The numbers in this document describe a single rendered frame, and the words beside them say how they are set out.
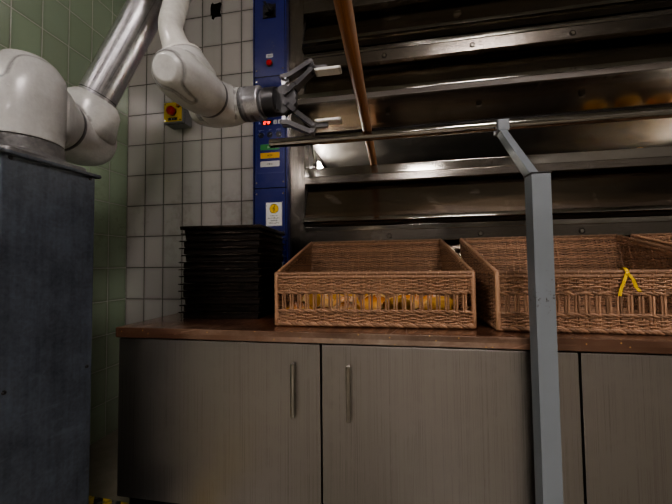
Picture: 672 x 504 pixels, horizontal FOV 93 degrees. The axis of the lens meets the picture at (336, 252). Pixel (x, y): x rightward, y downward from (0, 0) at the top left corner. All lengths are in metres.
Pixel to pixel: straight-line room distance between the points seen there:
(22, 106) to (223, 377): 0.80
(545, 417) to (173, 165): 1.68
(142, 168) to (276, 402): 1.34
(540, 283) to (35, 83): 1.23
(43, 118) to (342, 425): 1.03
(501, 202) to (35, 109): 1.46
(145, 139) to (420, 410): 1.67
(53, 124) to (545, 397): 1.29
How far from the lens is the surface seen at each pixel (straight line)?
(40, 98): 1.08
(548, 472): 0.94
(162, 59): 0.85
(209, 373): 1.00
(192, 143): 1.74
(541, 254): 0.83
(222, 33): 1.91
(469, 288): 0.95
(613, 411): 1.01
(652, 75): 1.66
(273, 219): 1.44
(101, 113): 1.25
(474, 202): 1.42
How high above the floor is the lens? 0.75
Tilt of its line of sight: 2 degrees up
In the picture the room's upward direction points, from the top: 1 degrees counter-clockwise
